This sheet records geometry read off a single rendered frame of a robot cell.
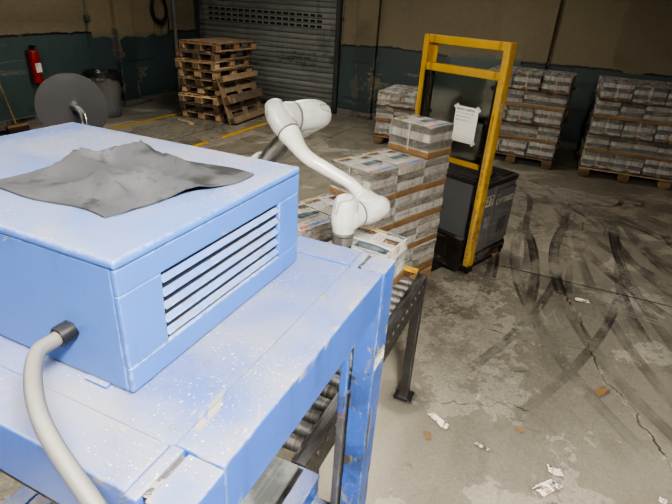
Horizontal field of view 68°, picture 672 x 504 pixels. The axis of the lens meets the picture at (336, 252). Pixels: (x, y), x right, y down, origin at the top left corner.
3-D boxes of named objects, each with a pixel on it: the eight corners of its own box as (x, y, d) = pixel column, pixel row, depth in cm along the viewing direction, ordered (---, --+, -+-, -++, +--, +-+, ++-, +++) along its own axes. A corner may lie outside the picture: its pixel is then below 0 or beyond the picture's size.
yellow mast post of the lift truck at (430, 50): (398, 237, 468) (424, 33, 390) (404, 234, 474) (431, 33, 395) (406, 240, 462) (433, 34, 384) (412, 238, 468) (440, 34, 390)
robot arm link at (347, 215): (342, 238, 198) (366, 231, 206) (344, 202, 191) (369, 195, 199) (325, 229, 205) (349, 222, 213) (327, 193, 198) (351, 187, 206)
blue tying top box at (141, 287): (87, 201, 124) (73, 121, 116) (299, 259, 103) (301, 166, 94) (-128, 279, 87) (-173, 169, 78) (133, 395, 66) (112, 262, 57)
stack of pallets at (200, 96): (217, 105, 1021) (214, 36, 963) (258, 111, 993) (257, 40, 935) (176, 116, 908) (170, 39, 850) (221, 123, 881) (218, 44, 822)
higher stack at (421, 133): (373, 270, 426) (389, 117, 369) (396, 260, 446) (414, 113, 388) (408, 288, 402) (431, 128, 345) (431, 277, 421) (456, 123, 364)
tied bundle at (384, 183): (328, 192, 352) (330, 160, 341) (357, 184, 371) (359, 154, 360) (367, 208, 328) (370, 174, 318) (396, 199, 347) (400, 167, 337)
